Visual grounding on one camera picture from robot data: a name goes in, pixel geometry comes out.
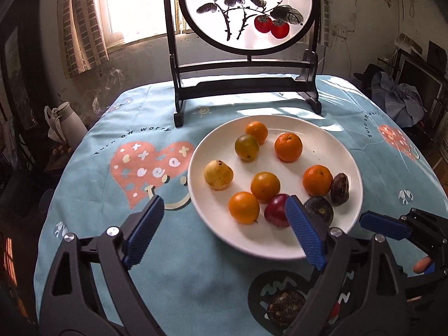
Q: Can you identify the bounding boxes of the white plastic bag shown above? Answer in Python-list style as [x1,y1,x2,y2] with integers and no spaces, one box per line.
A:
[44,106,65,144]

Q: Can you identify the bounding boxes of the bright window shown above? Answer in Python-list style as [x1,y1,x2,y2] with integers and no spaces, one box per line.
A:
[93,0,186,48]

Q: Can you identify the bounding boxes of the orange mandarin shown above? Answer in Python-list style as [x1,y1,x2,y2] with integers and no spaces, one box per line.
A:
[245,121,269,145]
[274,132,303,163]
[302,165,334,197]

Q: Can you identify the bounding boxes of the painted table screen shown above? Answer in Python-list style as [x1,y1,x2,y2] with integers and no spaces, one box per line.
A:
[162,0,323,128]

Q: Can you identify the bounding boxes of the person's right hand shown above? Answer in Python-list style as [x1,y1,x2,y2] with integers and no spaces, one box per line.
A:
[412,256,433,274]

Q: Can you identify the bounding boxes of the brick pattern curtain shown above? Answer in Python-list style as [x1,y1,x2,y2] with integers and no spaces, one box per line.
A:
[58,0,109,79]
[317,0,331,48]

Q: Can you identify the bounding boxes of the dark wooden cabinet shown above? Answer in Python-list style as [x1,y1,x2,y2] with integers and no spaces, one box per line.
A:
[0,0,46,137]

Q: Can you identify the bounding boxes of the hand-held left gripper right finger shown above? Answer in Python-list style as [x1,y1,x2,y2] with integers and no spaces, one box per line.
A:
[284,195,410,336]

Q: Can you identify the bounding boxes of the yellow-green citrus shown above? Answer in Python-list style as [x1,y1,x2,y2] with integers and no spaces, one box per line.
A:
[234,134,260,162]

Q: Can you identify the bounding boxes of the yellow spotted guava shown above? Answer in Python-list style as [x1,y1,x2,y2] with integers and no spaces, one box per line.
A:
[204,160,234,191]

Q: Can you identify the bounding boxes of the leaning picture frames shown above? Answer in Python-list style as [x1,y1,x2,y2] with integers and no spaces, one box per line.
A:
[397,40,448,127]

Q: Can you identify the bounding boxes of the blue cloth pile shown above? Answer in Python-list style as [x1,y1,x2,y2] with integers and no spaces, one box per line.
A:
[371,72,428,128]

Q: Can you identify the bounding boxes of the smooth orange with stem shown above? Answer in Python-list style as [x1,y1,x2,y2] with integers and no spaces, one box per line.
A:
[228,191,260,225]

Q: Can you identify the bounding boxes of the white oval plate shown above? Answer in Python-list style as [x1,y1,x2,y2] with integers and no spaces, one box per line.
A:
[188,114,363,260]

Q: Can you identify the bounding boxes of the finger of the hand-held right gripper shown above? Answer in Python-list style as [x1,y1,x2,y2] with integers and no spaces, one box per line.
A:
[359,207,448,253]

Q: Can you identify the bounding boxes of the large dark red plum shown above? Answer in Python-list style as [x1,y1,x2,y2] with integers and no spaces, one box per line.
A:
[264,193,292,229]

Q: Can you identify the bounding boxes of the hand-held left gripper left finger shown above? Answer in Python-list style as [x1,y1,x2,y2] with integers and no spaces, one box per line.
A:
[38,195,165,336]

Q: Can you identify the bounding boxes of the white jug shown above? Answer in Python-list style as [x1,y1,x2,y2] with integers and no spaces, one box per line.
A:
[56,101,88,149]

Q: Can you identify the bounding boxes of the smooth orange citrus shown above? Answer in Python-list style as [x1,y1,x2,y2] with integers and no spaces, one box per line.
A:
[250,171,281,204]

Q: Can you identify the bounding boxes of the light blue printed tablecloth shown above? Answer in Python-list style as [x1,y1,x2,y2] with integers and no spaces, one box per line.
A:
[33,73,448,336]

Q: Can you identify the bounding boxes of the dark wrinkled passion fruit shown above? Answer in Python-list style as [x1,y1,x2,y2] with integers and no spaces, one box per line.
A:
[304,195,334,225]
[330,172,349,205]
[267,291,307,330]

